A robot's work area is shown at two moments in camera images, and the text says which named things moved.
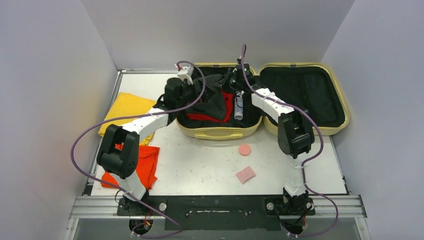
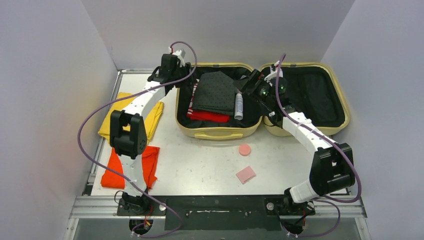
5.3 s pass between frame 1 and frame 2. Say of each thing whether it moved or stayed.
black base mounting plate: stayed
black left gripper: moved
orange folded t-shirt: stayed
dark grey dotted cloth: moved
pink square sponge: stayed
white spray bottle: stayed
